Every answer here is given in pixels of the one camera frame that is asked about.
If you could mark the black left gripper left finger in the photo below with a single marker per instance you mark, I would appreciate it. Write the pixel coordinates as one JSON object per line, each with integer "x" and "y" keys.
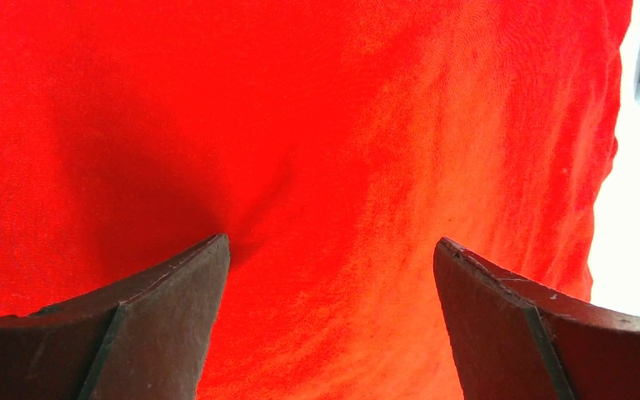
{"x": 142, "y": 337}

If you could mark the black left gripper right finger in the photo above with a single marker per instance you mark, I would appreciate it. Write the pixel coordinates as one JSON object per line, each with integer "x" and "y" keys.
{"x": 513, "y": 338}

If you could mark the red t-shirt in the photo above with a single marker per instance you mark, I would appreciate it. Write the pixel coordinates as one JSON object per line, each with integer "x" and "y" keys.
{"x": 334, "y": 142}

